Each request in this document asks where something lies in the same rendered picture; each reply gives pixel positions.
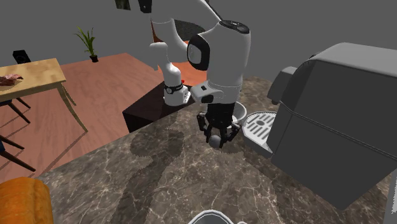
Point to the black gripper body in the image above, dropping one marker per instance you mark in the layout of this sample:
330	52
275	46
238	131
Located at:
220	114

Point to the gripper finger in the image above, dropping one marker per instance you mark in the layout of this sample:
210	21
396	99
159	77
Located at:
232	131
203	122

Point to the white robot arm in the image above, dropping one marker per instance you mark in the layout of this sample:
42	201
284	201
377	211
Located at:
225	62

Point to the white bowl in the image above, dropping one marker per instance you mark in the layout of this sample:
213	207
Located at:
242	113

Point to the small grey round thing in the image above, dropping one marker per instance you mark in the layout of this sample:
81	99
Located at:
214	141

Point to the dark robot stand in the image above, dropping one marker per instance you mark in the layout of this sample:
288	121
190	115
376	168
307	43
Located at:
145	111

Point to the grey coffee machine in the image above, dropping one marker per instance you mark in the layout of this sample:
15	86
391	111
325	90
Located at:
335	124

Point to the green potted plant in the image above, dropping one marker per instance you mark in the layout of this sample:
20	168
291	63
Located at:
89	42

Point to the light wooden table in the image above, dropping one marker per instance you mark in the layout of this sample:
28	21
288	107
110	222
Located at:
37	77

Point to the grey upright thing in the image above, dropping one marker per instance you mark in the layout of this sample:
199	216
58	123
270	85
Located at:
391	198

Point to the dark wooden chair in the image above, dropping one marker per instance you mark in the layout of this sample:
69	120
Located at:
15	158
18	112

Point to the black speaker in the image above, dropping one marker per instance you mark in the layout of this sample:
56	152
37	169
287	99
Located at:
21	57

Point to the orange sofa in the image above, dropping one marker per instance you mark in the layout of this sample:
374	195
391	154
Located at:
23	201

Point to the reddish brown lump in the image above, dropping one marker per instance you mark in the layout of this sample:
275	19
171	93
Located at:
9	80

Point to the dark wall picture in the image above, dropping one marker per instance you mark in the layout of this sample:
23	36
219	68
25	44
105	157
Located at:
122	3

